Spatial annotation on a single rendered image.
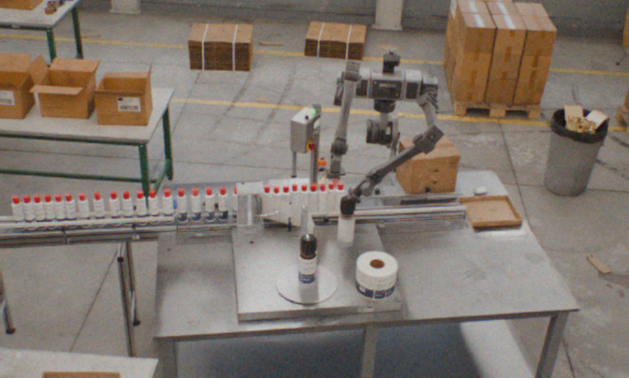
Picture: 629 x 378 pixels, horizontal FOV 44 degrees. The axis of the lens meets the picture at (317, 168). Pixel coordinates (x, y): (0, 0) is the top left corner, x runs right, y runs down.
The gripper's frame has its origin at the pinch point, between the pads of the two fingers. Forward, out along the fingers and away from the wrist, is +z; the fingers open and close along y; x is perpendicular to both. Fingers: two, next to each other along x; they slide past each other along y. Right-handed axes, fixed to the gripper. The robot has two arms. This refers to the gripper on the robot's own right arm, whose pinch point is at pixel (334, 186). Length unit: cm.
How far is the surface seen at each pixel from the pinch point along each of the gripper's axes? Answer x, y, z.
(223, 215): 18, -58, 27
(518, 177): 189, 192, 112
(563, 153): 159, 212, 75
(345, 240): -11.7, 5.5, 27.2
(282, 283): -40, -31, 32
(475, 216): 18, 88, 35
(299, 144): 19.6, -16.5, -15.2
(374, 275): -53, 12, 19
